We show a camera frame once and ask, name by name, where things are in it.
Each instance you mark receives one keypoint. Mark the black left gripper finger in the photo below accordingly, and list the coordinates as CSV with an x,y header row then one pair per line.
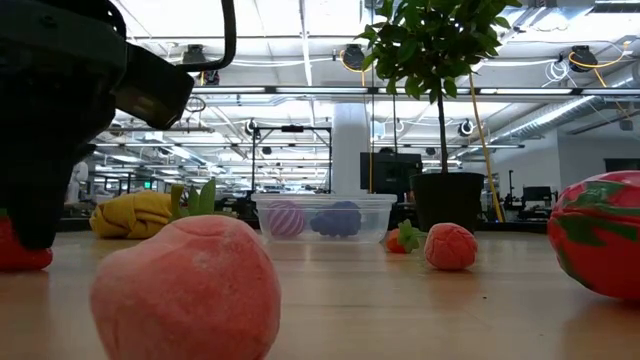
x,y
40,200

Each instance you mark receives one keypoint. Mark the red strawberry plush green leaves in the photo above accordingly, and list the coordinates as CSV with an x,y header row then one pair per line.
x,y
25,261

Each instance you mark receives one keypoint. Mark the green leafy plush top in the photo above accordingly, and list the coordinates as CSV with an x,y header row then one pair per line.
x,y
206,200

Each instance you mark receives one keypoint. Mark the pink peach plush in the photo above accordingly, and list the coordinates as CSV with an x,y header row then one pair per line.
x,y
185,290

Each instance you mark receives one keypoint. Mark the purple white striped plush ball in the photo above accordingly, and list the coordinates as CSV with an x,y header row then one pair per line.
x,y
286,219

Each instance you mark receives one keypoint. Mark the purple grape bunch plush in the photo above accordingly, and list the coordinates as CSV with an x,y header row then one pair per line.
x,y
336,220

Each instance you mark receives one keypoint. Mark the small red strawberry toy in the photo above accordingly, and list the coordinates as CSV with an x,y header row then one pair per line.
x,y
395,243

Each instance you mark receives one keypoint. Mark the pink raspberry plush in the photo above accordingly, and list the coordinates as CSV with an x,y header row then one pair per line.
x,y
450,247

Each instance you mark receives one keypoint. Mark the red green dragon fruit plush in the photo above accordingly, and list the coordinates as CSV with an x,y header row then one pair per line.
x,y
600,240

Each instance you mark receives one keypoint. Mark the clear plastic tupperware container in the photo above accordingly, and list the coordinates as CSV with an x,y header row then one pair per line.
x,y
380,220

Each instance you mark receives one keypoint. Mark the yellow plush banana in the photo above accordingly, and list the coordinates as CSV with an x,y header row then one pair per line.
x,y
125,215

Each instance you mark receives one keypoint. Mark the small black ceiling reel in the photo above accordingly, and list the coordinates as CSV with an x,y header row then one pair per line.
x,y
466,128
251,127

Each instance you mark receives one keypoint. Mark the white square column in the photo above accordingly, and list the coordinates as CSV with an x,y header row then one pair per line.
x,y
350,150

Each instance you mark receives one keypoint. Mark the black monitor screen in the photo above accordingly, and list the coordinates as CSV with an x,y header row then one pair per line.
x,y
390,172

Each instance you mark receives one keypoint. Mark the potted green tree black pot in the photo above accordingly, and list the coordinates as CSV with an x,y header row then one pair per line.
x,y
445,200

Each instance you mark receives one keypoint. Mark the small black desk monitor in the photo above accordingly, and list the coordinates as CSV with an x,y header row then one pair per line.
x,y
537,194

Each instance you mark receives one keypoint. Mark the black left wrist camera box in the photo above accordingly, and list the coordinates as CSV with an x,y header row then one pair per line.
x,y
155,85

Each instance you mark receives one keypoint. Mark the black metal frame rig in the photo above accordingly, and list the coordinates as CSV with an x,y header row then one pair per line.
x,y
292,128

